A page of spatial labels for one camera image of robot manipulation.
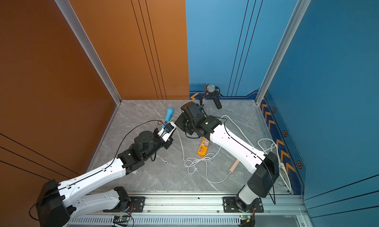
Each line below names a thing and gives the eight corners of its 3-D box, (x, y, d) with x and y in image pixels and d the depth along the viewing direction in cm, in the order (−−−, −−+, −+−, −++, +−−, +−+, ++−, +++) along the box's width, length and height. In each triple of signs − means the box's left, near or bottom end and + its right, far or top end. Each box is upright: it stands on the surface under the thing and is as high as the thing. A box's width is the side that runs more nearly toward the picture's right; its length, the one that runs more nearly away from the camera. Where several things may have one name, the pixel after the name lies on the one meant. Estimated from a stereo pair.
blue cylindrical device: (165, 121, 110) (164, 118, 107) (168, 110, 117) (168, 106, 114) (170, 122, 109) (169, 118, 106) (173, 110, 117) (173, 107, 114)
